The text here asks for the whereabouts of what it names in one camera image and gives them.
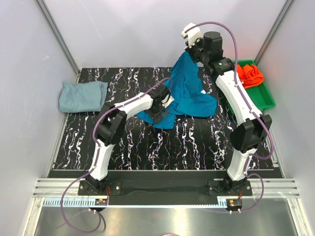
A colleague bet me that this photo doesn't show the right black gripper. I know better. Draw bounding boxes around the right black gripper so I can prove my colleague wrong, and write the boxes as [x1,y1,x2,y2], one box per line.
[184,35,209,65]

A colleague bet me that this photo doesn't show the teal blue t shirt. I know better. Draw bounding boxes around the teal blue t shirt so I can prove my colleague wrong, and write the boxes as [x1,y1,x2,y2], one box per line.
[136,52,217,129]

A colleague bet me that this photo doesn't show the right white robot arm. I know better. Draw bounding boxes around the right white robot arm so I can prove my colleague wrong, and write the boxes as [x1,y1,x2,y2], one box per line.
[181,28,272,195]

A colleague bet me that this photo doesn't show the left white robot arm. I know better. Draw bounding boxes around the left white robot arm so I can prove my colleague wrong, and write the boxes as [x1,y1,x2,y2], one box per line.
[84,84,174,195]

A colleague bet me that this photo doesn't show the orange t shirt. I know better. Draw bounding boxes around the orange t shirt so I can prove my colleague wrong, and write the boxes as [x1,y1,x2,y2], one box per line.
[237,64,264,89]

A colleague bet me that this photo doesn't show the folded grey-blue t shirt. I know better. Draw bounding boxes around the folded grey-blue t shirt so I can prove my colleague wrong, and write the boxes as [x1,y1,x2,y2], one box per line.
[59,81,108,113]

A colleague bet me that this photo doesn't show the left black connector box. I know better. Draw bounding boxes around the left black connector box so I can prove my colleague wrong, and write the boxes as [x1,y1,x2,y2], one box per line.
[94,196,109,206]

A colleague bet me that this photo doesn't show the black connector box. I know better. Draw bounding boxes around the black connector box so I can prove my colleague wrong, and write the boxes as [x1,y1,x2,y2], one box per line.
[94,196,109,206]
[226,198,243,211]

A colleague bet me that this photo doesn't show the right black connector box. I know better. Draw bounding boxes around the right black connector box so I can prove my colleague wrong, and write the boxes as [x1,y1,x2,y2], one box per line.
[226,198,243,211]

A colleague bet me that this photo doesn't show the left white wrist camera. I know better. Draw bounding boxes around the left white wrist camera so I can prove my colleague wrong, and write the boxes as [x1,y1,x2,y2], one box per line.
[161,94,174,108]

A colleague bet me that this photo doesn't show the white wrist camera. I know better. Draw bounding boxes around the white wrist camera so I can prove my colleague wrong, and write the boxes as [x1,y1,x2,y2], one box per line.
[181,23,202,48]
[161,94,174,108]

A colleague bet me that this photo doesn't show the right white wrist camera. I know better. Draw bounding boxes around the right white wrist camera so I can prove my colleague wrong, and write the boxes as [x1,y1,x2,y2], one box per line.
[181,23,202,48]

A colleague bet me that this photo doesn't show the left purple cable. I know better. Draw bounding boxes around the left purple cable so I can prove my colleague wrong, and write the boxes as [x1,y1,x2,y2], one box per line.
[59,77,173,235]

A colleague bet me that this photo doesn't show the purple cable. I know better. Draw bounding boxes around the purple cable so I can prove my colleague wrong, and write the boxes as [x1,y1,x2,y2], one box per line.
[184,21,274,214]
[59,77,173,235]

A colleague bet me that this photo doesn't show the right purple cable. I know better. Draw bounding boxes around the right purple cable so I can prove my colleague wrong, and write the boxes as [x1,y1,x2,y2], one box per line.
[184,21,274,214]

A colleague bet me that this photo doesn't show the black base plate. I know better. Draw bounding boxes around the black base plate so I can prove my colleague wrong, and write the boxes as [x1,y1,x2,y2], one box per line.
[78,170,252,207]

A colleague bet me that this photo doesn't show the aluminium rail frame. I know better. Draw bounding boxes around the aluminium rail frame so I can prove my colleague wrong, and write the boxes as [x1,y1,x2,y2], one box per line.
[22,173,313,236]

